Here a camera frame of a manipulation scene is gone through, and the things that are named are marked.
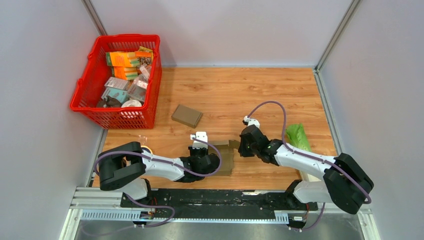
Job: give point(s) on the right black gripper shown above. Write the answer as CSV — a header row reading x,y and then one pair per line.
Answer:
x,y
241,149

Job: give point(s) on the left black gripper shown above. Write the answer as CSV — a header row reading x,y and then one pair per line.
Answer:
x,y
193,151

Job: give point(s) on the cardboard box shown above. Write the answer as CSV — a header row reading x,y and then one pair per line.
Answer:
x,y
187,116
226,149

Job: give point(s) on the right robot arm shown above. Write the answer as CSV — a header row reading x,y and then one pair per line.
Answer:
x,y
341,180

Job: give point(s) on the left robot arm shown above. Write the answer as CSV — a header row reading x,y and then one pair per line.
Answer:
x,y
125,167

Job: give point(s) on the teal box in basket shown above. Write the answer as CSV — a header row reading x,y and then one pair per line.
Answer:
x,y
118,94

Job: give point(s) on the orange green box lower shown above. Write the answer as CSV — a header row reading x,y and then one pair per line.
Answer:
x,y
124,73

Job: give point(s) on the orange green box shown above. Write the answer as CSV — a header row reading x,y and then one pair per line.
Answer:
x,y
122,59
124,73

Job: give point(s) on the orange green box upper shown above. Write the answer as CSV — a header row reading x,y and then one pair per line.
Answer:
x,y
122,59

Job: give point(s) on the green napa cabbage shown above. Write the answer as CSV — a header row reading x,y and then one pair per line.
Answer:
x,y
297,137

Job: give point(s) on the white tape roll in basket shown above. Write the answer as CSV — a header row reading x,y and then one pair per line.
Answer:
x,y
132,103

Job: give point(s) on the clear packet in basket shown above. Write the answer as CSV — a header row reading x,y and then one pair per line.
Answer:
x,y
138,89

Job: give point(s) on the grey packet in basket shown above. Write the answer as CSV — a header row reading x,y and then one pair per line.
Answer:
x,y
117,83

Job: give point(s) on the colourful snack packet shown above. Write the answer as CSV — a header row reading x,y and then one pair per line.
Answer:
x,y
145,55

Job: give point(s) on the red plastic shopping basket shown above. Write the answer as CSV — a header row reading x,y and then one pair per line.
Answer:
x,y
90,87

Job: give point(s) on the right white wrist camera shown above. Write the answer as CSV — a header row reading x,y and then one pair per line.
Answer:
x,y
248,121

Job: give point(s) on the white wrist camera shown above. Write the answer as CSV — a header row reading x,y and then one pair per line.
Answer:
x,y
248,121
200,140

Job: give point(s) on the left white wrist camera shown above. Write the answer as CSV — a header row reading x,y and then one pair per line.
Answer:
x,y
200,140

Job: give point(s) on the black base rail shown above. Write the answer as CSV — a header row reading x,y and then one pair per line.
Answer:
x,y
194,206

